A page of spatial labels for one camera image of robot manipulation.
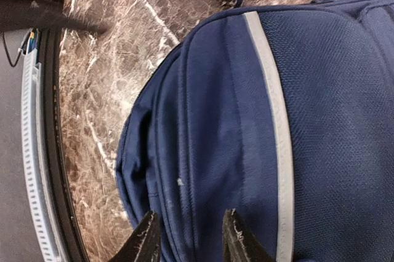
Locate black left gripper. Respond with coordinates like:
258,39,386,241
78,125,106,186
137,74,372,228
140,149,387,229
1,0,108,33

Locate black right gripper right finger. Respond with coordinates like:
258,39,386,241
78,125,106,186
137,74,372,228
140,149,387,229
222,209,274,262

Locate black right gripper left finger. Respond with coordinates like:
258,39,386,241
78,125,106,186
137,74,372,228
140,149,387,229
110,211,161,262

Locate navy blue student backpack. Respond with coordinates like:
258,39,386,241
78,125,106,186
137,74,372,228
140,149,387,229
115,0,393,261

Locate grey slotted cable duct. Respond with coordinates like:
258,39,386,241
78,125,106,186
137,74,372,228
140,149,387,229
21,51,62,261

